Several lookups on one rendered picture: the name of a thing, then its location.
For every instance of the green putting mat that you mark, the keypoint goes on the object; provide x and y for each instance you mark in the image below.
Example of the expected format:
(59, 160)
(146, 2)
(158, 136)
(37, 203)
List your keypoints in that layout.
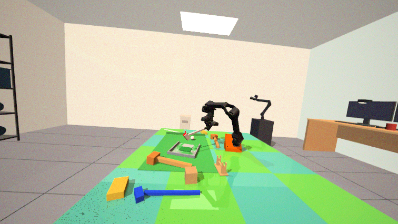
(203, 160)

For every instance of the orange mallet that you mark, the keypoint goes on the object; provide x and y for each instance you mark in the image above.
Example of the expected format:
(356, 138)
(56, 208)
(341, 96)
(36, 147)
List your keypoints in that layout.
(155, 157)
(215, 138)

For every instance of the blue putter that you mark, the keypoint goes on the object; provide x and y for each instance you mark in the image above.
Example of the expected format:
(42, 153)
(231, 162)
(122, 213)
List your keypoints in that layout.
(139, 194)

